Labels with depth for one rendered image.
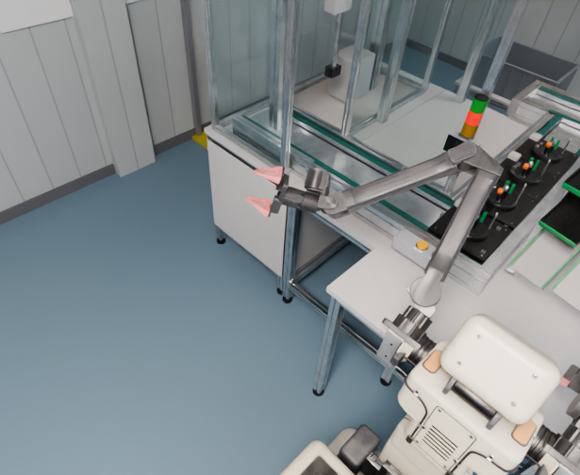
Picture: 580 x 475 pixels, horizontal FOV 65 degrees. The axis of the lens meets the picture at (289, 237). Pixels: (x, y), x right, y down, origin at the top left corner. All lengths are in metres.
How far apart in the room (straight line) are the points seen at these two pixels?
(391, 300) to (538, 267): 0.52
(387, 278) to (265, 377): 0.97
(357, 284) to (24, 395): 1.73
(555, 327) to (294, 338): 1.30
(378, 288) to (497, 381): 0.77
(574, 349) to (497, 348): 0.83
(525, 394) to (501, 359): 0.08
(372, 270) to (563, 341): 0.69
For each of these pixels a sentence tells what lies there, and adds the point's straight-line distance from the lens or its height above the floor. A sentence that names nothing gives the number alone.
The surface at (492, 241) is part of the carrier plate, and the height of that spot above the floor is 0.97.
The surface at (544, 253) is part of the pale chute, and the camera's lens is 1.82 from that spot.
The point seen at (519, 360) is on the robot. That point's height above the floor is 1.38.
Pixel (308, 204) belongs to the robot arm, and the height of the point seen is 1.32.
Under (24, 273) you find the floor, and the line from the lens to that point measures 3.15.
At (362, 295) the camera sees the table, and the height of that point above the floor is 0.86.
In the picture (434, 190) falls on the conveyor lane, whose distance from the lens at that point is 2.08.
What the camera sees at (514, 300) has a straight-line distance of 1.90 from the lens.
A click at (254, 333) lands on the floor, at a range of 2.58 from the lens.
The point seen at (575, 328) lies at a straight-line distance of 1.94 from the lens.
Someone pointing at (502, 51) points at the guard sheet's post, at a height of 1.57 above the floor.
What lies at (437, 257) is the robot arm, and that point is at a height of 1.33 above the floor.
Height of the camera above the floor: 2.19
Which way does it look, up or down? 46 degrees down
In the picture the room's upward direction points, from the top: 5 degrees clockwise
